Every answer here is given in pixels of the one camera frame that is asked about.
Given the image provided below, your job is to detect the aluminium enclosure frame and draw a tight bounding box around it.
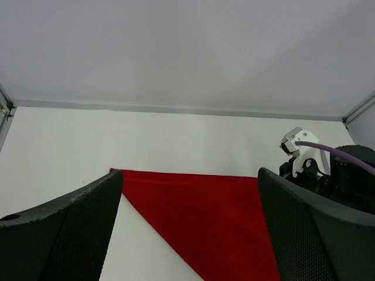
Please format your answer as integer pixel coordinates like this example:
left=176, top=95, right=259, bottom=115
left=1, top=87, right=374, bottom=146

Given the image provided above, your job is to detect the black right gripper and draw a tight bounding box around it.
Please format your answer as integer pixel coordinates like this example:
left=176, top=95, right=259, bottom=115
left=279, top=144, right=374, bottom=213

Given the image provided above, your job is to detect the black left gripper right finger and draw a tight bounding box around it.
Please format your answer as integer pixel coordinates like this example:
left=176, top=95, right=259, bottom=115
left=258, top=168, right=374, bottom=280

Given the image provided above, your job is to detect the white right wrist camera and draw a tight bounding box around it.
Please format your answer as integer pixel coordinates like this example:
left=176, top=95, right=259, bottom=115
left=280, top=127, right=330, bottom=177

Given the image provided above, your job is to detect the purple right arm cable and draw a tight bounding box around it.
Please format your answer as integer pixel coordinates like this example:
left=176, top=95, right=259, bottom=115
left=295, top=140, right=375, bottom=177

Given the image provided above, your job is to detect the red cloth napkin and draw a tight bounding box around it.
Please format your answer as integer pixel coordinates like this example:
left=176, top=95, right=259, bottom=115
left=122, top=170, right=280, bottom=280

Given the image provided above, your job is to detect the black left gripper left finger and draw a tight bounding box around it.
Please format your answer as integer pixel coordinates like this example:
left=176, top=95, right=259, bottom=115
left=1, top=170, right=123, bottom=280

